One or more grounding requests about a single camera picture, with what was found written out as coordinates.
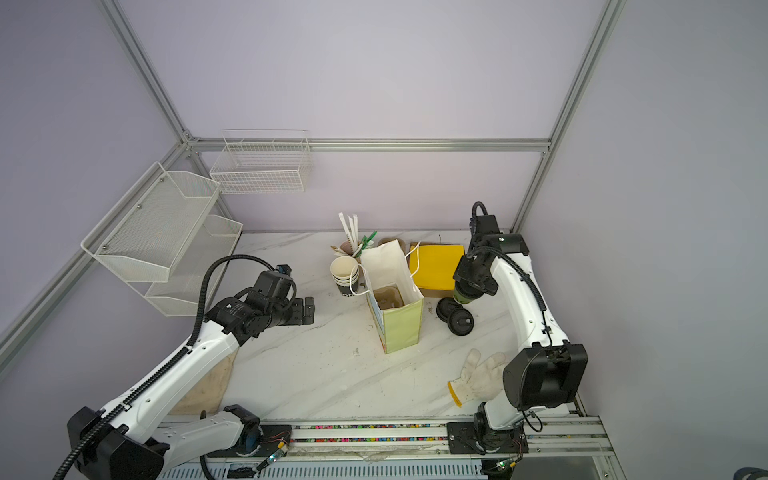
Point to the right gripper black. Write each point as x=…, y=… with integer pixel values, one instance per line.
x=461, y=273

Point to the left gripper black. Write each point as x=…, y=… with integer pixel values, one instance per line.
x=297, y=314

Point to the green paper cup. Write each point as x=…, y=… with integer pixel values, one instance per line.
x=461, y=298

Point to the single brown pulp cup carrier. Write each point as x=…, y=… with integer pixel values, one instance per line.
x=388, y=298

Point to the white and green paper bag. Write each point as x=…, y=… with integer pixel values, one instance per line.
x=383, y=266

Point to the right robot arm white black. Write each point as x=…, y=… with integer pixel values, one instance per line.
x=547, y=368

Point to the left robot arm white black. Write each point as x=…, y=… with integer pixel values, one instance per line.
x=124, y=439

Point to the yellow napkin stack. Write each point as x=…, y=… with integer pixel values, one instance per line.
x=438, y=267

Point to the stack of black cup lids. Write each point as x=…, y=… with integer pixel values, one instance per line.
x=458, y=319

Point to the cardboard box of napkins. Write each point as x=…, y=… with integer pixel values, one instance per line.
x=438, y=270

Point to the stack of black paper cups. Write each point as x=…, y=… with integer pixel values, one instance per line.
x=345, y=273

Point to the brown pulp cup carriers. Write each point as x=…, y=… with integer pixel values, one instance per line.
x=386, y=240

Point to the pink utensil holder cup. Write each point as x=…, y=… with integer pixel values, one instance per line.
x=350, y=249

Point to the white work glove right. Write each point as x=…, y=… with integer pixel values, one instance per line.
x=479, y=379

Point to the white two-tier mesh shelf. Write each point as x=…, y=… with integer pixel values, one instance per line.
x=162, y=236

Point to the white wire basket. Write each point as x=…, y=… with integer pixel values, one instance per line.
x=261, y=161

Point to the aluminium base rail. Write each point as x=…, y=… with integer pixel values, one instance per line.
x=543, y=435

